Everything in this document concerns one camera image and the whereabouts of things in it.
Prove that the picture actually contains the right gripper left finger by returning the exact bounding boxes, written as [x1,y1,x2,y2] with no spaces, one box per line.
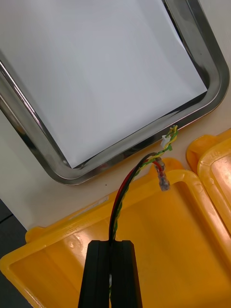
[78,240,112,308]

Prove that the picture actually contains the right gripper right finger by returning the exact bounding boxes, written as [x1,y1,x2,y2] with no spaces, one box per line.
[110,239,143,308]

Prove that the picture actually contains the green-yellow twisted wire harness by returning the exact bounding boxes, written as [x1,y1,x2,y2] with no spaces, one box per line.
[111,124,180,243]

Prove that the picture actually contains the red-black wire harness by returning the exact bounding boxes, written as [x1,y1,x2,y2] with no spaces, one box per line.
[108,152,171,244]

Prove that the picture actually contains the yellow-orange plastic bin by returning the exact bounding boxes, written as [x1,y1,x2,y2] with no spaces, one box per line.
[186,128,231,239]
[0,157,231,308]

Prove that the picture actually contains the white sheet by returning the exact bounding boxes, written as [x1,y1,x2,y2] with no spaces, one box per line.
[0,0,208,169]

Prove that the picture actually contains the steel tray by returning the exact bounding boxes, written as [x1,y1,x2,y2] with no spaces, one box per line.
[0,0,231,186]

